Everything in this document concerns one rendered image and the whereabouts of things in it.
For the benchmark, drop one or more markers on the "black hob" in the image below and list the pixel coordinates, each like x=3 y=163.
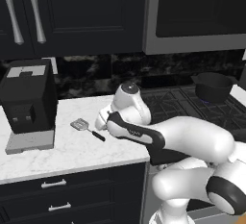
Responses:
x=173 y=103

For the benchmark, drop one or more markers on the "black pot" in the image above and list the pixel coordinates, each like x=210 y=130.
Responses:
x=213 y=88

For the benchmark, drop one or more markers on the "black coffee machine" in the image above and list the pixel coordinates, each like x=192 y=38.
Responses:
x=29 y=99

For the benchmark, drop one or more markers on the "grey microwave oven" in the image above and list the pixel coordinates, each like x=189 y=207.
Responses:
x=195 y=13

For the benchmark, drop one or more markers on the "dark cupboard door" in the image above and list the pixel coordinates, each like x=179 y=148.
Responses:
x=93 y=13
x=6 y=16

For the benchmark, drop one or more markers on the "dark drawer front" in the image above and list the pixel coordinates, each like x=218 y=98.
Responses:
x=96 y=178
x=102 y=202

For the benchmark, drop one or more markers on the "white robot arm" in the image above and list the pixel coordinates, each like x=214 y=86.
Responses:
x=192 y=138

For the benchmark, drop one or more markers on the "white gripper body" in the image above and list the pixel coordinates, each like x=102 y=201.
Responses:
x=102 y=119

